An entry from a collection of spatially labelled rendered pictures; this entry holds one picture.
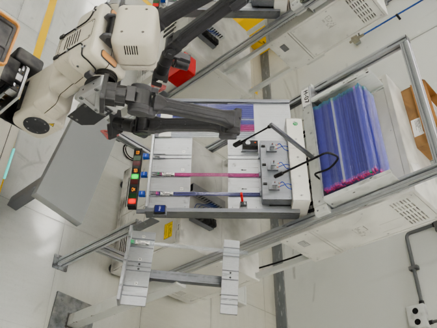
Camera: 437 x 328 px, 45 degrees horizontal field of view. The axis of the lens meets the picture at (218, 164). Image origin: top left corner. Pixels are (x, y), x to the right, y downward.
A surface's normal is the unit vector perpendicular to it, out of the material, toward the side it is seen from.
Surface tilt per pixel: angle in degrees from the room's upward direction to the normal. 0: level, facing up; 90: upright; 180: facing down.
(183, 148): 48
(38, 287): 0
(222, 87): 90
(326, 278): 90
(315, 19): 90
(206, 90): 90
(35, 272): 0
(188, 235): 0
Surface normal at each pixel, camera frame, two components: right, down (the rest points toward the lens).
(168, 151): 0.00, -0.58
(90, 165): 0.74, -0.39
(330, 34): 0.00, 0.81
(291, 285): -0.67, -0.44
